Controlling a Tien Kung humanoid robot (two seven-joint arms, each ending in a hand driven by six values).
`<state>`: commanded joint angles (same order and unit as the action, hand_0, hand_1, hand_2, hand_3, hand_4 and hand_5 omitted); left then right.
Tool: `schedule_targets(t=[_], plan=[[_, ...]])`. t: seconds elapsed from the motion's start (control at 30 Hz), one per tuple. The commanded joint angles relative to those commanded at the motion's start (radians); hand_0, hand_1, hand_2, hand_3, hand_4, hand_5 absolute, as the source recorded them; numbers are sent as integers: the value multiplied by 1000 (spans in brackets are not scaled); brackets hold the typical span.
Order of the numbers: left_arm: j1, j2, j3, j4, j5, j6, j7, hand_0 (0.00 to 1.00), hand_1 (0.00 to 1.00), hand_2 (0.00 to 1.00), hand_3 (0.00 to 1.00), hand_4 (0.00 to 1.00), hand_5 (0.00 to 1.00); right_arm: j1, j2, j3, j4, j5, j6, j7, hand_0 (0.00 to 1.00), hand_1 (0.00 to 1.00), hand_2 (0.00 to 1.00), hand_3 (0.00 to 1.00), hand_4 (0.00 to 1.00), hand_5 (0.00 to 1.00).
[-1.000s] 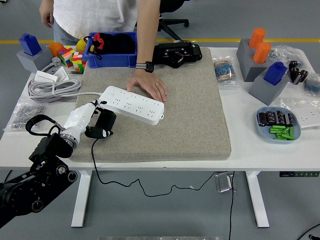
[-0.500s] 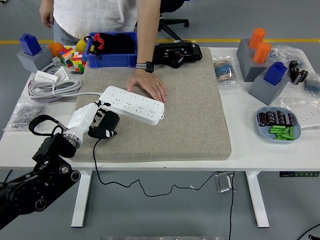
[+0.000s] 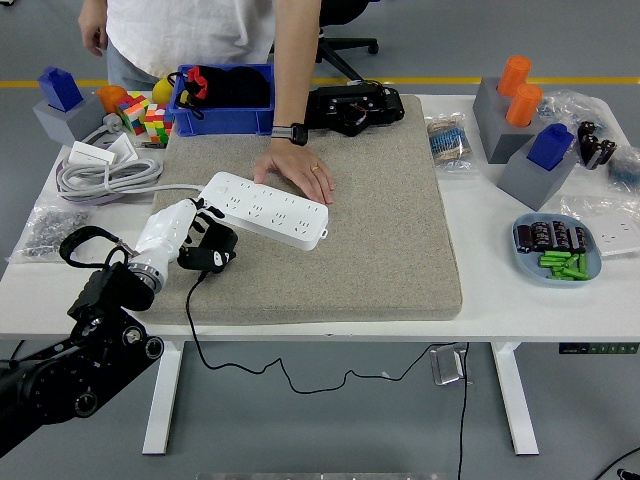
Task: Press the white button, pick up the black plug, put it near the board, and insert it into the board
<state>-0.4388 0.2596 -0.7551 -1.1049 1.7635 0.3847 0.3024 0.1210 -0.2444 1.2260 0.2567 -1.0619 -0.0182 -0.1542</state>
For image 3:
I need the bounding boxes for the black hanging cable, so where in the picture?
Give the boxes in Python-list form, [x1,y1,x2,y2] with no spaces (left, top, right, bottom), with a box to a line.
[456,342,471,480]

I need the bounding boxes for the yellow ball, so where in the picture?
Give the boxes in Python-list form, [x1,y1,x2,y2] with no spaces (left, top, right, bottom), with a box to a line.
[151,78,175,105]

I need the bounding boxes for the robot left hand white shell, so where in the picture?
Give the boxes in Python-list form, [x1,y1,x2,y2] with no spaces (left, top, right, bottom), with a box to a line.
[132,196,239,275]

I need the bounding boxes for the large grey block holder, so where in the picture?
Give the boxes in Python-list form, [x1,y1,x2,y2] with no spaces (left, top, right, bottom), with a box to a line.
[472,77,549,165]

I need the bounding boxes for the white power strip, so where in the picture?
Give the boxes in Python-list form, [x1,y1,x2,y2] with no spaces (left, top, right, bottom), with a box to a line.
[198,170,330,251]

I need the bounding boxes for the bagged white wall socket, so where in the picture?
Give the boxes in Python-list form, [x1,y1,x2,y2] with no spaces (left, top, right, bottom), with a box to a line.
[559,193,640,259]

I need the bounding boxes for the black plug cord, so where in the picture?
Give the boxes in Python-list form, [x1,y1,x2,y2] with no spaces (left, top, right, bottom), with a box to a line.
[185,269,456,395]

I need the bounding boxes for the white square panel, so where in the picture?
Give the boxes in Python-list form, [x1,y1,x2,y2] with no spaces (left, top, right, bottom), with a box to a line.
[107,132,140,164]

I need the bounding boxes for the table height control panel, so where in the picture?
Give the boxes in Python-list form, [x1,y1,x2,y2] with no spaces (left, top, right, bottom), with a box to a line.
[558,342,640,355]

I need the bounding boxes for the black office chair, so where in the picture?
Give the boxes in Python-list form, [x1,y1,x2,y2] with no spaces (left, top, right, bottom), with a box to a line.
[269,0,380,84]

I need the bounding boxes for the white table leg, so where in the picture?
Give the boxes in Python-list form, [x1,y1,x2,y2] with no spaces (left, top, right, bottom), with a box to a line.
[490,342,540,456]
[141,341,185,456]

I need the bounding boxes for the small grey block holder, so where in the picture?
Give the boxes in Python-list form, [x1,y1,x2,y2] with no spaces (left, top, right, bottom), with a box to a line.
[32,92,106,147]
[496,134,579,212]

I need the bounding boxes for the person's left hand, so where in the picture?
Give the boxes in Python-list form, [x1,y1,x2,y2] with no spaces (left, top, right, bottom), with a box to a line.
[253,139,336,205]

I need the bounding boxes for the black fabric pouch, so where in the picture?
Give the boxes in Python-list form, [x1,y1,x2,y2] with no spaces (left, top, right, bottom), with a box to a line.
[207,64,271,109]

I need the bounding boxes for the black floor cable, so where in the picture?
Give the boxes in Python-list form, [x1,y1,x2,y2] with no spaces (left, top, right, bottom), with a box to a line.
[592,446,640,480]

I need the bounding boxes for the multicoloured puzzle cube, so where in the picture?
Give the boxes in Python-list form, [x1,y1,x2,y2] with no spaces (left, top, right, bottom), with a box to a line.
[143,103,174,145]
[114,91,151,135]

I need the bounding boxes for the orange plastic cup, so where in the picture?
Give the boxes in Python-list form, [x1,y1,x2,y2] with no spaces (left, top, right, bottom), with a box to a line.
[95,84,130,115]

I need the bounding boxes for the clear bag of screws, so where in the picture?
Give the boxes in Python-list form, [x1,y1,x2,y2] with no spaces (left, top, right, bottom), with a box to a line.
[4,199,94,265]

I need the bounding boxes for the black plug adapter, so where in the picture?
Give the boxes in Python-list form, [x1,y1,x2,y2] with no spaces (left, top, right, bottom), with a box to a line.
[197,219,239,256]

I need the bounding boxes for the clear bag of resistors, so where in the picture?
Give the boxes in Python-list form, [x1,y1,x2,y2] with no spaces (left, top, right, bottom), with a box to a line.
[423,112,481,176]

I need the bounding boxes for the white socket box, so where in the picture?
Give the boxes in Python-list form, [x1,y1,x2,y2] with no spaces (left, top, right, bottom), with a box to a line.
[67,141,117,166]

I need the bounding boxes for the light blue plate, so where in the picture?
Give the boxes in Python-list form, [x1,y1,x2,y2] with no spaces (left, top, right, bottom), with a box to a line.
[511,212,604,289]

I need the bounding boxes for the grey-brown mat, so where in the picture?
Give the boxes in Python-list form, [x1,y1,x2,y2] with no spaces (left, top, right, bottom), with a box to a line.
[129,94,464,325]

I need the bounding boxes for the bag of blue parts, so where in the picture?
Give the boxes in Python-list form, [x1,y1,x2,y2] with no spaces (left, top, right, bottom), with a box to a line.
[607,144,640,194]

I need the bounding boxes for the person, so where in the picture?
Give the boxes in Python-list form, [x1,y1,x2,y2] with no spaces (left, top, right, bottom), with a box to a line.
[78,0,336,205]

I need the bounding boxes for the orange plastic cylinder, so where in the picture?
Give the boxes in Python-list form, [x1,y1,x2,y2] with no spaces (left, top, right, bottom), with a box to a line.
[505,82,544,128]
[496,54,533,99]

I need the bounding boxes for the blue plastic block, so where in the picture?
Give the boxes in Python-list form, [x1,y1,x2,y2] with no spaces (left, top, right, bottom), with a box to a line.
[525,122,575,173]
[37,65,85,113]

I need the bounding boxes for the person's right hand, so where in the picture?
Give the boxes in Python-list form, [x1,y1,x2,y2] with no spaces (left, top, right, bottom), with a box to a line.
[78,12,109,57]

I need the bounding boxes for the blue plastic bin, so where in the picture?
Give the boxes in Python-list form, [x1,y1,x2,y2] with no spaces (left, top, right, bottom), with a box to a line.
[166,63,276,137]

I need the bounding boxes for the black wristwatch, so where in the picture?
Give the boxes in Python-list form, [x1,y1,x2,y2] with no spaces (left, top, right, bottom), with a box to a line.
[271,122,310,147]

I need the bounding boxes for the black mechanical module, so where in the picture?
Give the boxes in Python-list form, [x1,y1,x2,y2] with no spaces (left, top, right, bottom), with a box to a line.
[304,82,405,137]

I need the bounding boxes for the crumpled clear plastic bag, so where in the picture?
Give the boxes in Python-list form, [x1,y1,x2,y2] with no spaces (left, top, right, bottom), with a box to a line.
[537,88,614,134]

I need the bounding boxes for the grey power strip cable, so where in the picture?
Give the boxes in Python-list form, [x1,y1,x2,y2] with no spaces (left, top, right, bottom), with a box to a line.
[54,113,206,206]

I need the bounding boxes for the clear plastic bracket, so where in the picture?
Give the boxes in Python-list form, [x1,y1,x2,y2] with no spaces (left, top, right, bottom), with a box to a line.
[428,343,471,386]

